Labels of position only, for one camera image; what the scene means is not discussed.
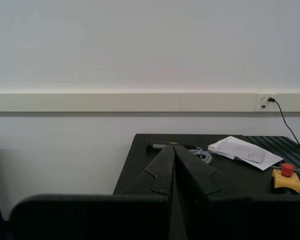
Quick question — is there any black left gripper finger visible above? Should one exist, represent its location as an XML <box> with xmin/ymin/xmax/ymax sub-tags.
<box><xmin>175</xmin><ymin>146</ymin><xmax>300</xmax><ymax>240</ymax></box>
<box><xmin>9</xmin><ymin>145</ymin><xmax>175</xmax><ymax>240</ymax></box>

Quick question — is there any folded white paper booklet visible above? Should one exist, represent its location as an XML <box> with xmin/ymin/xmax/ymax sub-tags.
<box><xmin>207</xmin><ymin>136</ymin><xmax>266</xmax><ymax>164</ymax></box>

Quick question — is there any yellow emergency stop red button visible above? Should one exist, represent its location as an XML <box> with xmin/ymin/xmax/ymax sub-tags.
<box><xmin>271</xmin><ymin>163</ymin><xmax>300</xmax><ymax>195</ymax></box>

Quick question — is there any white paper sheet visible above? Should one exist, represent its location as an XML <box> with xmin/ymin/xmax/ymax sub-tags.
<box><xmin>236</xmin><ymin>147</ymin><xmax>285</xmax><ymax>172</ymax></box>

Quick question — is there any grey coiled cable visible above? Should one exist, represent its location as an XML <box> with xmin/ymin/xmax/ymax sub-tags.
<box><xmin>187</xmin><ymin>146</ymin><xmax>300</xmax><ymax>173</ymax></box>

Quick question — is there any black grey handheld enabling switch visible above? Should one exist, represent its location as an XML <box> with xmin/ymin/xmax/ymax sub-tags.
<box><xmin>146</xmin><ymin>141</ymin><xmax>198</xmax><ymax>153</ymax></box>

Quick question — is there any black aluminium table frame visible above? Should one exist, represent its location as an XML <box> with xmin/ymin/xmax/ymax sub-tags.
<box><xmin>244</xmin><ymin>136</ymin><xmax>300</xmax><ymax>176</ymax></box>

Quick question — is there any black power cable with plug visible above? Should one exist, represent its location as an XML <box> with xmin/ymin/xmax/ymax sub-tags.
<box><xmin>267</xmin><ymin>97</ymin><xmax>300</xmax><ymax>147</ymax></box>

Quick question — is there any beige wall cable trunking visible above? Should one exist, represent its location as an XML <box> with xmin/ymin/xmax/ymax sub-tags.
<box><xmin>0</xmin><ymin>92</ymin><xmax>300</xmax><ymax>113</ymax></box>

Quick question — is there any white wall socket plate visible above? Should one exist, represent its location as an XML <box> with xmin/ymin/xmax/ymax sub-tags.
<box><xmin>256</xmin><ymin>93</ymin><xmax>278</xmax><ymax>112</ymax></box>

